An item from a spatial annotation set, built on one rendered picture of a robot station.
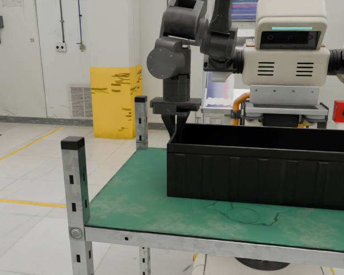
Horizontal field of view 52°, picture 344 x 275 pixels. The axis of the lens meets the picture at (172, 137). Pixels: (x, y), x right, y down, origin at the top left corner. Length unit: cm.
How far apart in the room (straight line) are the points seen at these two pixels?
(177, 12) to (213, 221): 39
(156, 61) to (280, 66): 67
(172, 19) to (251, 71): 58
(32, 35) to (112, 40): 145
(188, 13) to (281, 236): 43
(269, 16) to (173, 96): 56
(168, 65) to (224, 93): 217
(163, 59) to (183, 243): 32
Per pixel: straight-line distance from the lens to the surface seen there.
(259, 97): 123
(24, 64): 551
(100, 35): 441
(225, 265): 167
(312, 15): 120
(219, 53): 113
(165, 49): 63
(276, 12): 119
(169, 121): 72
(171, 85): 71
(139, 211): 66
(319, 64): 126
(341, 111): 294
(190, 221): 63
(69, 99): 526
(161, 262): 215
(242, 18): 311
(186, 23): 69
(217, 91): 280
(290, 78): 125
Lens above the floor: 126
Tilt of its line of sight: 16 degrees down
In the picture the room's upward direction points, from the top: straight up
